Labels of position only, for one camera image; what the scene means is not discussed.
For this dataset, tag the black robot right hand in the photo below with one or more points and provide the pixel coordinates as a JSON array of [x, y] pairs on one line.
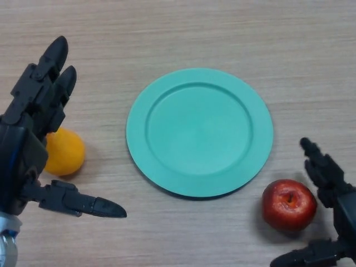
[[345, 214]]

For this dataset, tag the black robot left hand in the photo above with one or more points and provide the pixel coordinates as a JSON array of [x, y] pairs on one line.
[[22, 139]]

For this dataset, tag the red apple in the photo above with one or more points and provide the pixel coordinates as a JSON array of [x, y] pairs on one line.
[[278, 211]]

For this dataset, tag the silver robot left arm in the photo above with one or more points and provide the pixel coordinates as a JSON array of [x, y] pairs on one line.
[[7, 244]]

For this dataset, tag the green round plate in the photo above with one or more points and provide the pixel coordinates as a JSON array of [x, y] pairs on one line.
[[200, 133]]

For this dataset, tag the orange pear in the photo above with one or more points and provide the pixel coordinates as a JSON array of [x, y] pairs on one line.
[[65, 154]]

